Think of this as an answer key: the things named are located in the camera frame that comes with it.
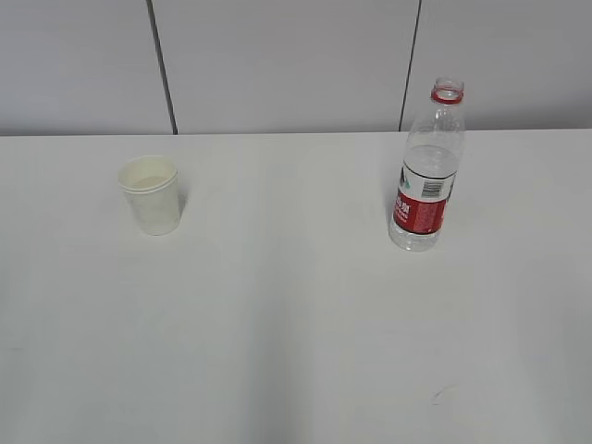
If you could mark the white paper cup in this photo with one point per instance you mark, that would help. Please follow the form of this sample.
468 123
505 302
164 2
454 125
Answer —
150 186

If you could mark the clear water bottle red label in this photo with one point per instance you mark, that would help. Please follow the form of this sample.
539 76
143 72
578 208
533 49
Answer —
433 153

